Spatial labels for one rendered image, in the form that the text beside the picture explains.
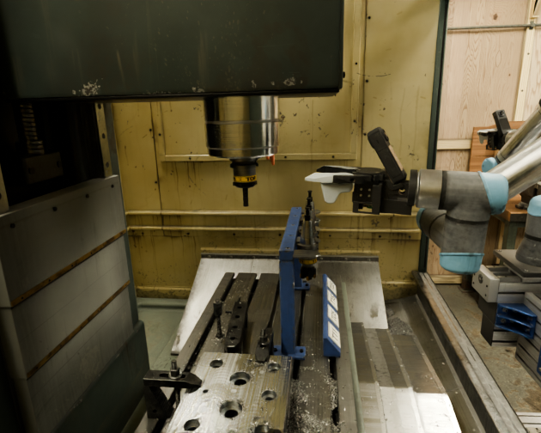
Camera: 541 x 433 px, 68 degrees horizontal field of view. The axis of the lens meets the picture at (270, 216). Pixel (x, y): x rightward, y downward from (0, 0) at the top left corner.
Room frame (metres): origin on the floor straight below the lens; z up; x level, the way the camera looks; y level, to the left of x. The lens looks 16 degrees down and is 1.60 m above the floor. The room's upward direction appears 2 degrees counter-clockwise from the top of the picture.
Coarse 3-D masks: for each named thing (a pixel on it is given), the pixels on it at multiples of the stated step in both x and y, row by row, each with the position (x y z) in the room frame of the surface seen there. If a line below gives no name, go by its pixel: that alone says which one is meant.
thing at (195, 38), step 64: (0, 0) 0.81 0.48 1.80; (64, 0) 0.79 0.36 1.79; (128, 0) 0.77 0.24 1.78; (192, 0) 0.76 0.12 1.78; (256, 0) 0.75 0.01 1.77; (320, 0) 0.73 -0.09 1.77; (0, 64) 0.81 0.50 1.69; (64, 64) 0.79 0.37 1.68; (128, 64) 0.78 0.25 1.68; (192, 64) 0.76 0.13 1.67; (256, 64) 0.75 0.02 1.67; (320, 64) 0.73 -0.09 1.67
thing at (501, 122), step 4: (496, 112) 1.77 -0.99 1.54; (500, 112) 1.77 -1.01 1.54; (504, 112) 1.78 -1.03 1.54; (496, 116) 1.77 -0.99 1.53; (500, 116) 1.76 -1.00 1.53; (504, 116) 1.77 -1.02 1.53; (496, 120) 1.76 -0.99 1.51; (500, 120) 1.76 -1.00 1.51; (504, 120) 1.76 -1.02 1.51; (496, 124) 1.76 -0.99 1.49; (500, 124) 1.75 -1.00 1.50; (504, 124) 1.75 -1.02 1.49; (508, 124) 1.75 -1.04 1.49; (500, 128) 1.74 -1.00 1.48; (504, 128) 1.74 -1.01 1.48; (508, 128) 1.74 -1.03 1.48; (500, 132) 1.74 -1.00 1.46; (504, 132) 1.73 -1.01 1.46; (500, 136) 1.75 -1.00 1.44
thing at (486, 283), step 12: (480, 276) 1.35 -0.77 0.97; (492, 276) 1.30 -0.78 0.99; (480, 288) 1.34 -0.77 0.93; (492, 288) 1.28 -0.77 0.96; (504, 288) 1.27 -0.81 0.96; (516, 288) 1.27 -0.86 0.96; (528, 288) 1.27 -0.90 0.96; (540, 288) 1.27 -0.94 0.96; (492, 300) 1.28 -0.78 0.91; (504, 300) 1.27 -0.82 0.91; (516, 300) 1.27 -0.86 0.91
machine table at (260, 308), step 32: (224, 288) 1.46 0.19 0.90; (256, 288) 1.45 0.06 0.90; (320, 288) 1.44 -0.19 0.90; (224, 320) 1.21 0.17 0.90; (256, 320) 1.20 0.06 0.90; (320, 320) 1.19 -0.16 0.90; (192, 352) 1.03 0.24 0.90; (320, 352) 1.01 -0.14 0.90; (352, 352) 1.05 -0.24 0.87; (320, 384) 0.88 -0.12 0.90; (352, 384) 0.87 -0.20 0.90; (320, 416) 0.77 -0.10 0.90; (352, 416) 0.77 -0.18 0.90
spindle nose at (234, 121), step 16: (224, 96) 0.80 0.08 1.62; (240, 96) 0.80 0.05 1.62; (256, 96) 0.80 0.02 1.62; (272, 96) 0.83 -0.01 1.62; (208, 112) 0.83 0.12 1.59; (224, 112) 0.80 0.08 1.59; (240, 112) 0.80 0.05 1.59; (256, 112) 0.80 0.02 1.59; (272, 112) 0.83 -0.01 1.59; (208, 128) 0.83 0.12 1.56; (224, 128) 0.80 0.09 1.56; (240, 128) 0.80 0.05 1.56; (256, 128) 0.80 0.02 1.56; (272, 128) 0.83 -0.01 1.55; (208, 144) 0.84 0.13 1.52; (224, 144) 0.80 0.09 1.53; (240, 144) 0.80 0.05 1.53; (256, 144) 0.80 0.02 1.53; (272, 144) 0.83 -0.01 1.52
